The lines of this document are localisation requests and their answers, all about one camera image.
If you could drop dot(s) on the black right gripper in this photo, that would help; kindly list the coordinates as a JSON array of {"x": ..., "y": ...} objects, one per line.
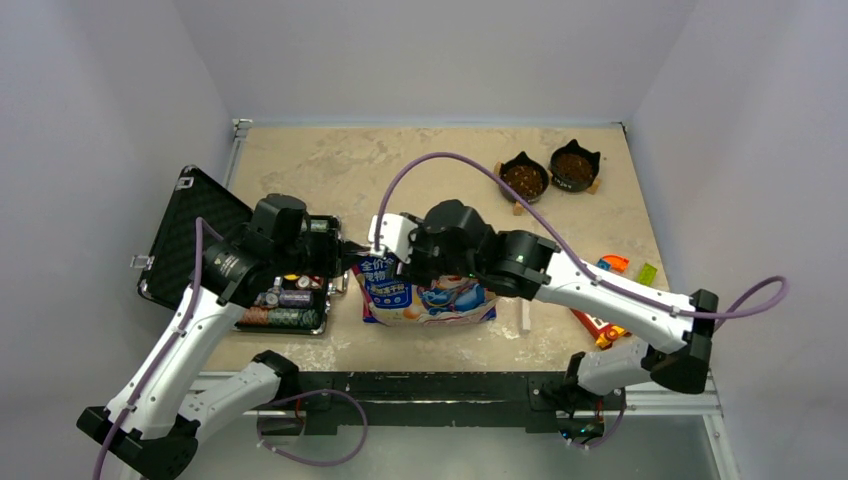
[{"x": 412, "y": 271}]

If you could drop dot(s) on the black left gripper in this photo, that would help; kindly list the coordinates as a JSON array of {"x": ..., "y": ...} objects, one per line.
[{"x": 331, "y": 264}]

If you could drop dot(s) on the pink pet food bag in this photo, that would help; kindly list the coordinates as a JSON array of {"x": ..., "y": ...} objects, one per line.
[{"x": 448, "y": 301}]

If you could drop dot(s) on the clear plastic scoop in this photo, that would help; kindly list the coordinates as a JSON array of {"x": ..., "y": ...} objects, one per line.
[{"x": 525, "y": 316}]

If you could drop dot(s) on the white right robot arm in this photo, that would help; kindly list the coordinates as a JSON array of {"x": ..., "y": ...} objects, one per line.
[{"x": 671, "y": 348}]

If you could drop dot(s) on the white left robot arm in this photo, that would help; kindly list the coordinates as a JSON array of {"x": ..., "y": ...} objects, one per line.
[{"x": 153, "y": 425}]

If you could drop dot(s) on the black poker chip case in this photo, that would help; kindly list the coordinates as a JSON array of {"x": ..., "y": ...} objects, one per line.
[{"x": 192, "y": 232}]

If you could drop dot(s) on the black cat bowl left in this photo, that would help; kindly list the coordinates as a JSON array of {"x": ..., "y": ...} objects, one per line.
[{"x": 526, "y": 177}]

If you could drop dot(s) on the black cat bowl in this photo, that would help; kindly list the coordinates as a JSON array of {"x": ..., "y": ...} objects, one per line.
[
  {"x": 526, "y": 177},
  {"x": 574, "y": 168}
]

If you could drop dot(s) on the black cat bowl right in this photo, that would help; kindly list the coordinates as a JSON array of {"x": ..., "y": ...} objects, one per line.
[{"x": 574, "y": 168}]

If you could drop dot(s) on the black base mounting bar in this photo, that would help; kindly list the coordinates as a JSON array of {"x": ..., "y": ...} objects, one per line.
[{"x": 536, "y": 401}]

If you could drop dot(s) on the orange curved toy piece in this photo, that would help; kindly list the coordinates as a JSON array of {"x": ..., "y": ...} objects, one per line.
[{"x": 615, "y": 263}]

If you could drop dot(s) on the red toy brick bus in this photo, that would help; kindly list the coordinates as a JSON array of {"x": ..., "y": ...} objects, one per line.
[{"x": 604, "y": 333}]

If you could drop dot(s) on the green toy brick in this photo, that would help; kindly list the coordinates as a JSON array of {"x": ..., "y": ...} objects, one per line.
[{"x": 647, "y": 275}]

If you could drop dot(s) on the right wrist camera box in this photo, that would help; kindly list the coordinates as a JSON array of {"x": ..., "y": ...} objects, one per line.
[{"x": 390, "y": 234}]

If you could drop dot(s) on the aluminium corner rail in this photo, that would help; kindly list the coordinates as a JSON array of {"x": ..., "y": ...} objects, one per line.
[{"x": 241, "y": 129}]

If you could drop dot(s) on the aluminium front rail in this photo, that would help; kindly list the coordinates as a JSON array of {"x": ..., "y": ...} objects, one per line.
[{"x": 650, "y": 399}]

